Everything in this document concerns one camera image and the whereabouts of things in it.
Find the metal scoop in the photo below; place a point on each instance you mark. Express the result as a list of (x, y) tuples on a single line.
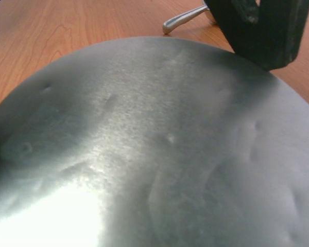
[(183, 18)]

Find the white round lid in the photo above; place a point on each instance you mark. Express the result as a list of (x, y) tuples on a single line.
[(154, 142)]

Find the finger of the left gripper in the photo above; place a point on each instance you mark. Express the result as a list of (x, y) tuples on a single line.
[(268, 32)]

